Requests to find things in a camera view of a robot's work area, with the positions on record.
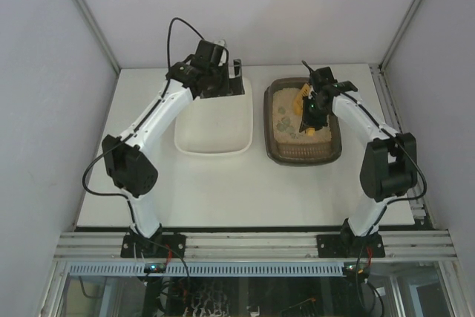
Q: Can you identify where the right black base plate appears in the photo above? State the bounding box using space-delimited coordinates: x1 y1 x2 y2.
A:
316 226 386 258

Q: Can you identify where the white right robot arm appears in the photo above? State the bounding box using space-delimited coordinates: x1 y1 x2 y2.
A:
299 62 424 238

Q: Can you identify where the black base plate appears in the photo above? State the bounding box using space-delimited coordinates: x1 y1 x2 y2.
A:
316 226 386 258
120 228 186 258

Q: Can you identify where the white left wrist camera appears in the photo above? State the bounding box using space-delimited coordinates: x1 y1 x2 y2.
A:
214 39 229 66

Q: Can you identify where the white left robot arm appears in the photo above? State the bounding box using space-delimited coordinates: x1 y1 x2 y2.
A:
102 39 245 238

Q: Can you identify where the yellow litter scoop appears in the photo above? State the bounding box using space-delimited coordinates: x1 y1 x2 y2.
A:
292 83 315 137

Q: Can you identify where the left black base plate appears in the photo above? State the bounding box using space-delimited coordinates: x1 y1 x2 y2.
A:
120 228 186 258

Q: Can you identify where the aluminium rail frame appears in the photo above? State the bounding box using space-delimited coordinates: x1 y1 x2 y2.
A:
53 230 457 277

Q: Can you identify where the brown litter box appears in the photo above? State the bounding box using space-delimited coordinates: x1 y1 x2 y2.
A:
263 77 342 166

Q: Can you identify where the white plastic tray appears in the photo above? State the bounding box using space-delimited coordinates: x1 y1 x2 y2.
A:
174 78 253 157

